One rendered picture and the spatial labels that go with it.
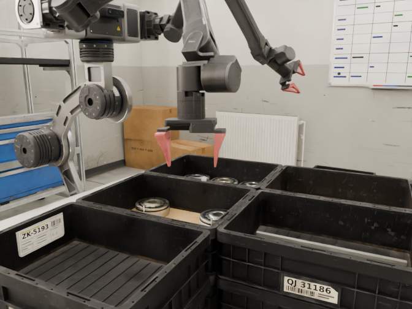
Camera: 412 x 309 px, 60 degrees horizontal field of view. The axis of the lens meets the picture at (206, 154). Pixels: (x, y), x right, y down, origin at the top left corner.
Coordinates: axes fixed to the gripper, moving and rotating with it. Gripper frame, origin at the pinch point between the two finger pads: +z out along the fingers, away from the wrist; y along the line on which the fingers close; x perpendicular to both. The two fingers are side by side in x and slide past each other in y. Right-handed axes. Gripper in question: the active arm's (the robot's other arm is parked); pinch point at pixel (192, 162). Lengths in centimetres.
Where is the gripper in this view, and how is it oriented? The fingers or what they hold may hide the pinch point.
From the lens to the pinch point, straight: 74.6
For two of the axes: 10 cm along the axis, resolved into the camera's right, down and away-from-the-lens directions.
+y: 10.0, 0.1, -1.0
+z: 0.1, 9.8, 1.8
